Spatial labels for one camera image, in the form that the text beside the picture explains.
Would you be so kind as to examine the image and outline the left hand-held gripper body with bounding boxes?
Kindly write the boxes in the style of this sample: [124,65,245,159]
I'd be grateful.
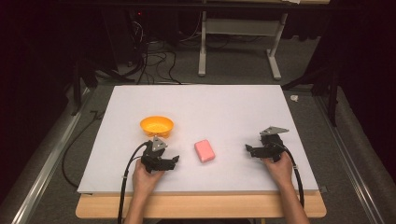
[140,135,176,175]

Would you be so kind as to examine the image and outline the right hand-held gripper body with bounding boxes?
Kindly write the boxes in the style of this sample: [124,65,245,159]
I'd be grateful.
[250,125,290,163]

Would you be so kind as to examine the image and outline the orange plastic bowl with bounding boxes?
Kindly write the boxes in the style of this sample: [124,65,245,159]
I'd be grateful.
[139,115,175,139]

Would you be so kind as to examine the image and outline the person's right hand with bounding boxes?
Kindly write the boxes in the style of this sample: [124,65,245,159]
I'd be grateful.
[262,151,295,191]

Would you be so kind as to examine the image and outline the person's left hand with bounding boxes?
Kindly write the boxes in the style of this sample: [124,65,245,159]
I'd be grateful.
[132,160,165,196]

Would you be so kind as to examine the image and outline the wooden table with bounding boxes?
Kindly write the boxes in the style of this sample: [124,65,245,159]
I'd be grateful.
[75,189,328,220]

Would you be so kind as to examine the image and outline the white table board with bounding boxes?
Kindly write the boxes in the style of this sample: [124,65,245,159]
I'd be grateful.
[77,84,320,195]

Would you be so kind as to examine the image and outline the black metal stand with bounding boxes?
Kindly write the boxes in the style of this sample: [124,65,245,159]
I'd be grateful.
[70,46,125,117]
[281,36,344,128]

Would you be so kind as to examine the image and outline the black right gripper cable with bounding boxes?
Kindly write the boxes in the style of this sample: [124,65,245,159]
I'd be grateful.
[274,142,305,209]

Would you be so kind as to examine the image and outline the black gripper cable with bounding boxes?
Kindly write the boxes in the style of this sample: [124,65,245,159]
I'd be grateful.
[117,141,151,224]
[274,142,305,209]

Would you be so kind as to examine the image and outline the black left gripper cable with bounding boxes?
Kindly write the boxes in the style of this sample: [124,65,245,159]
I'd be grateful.
[117,141,151,224]

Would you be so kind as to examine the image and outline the aluminium floor rail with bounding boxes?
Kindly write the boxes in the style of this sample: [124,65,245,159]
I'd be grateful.
[10,88,94,224]
[312,94,386,224]

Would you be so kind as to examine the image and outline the black cable on floor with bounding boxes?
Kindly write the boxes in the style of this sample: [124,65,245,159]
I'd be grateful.
[61,109,106,189]

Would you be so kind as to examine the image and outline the black floor cables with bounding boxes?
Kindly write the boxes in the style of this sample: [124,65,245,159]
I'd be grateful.
[125,18,206,86]

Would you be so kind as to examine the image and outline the white metal desk frame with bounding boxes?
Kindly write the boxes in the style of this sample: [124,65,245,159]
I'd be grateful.
[197,10,290,81]

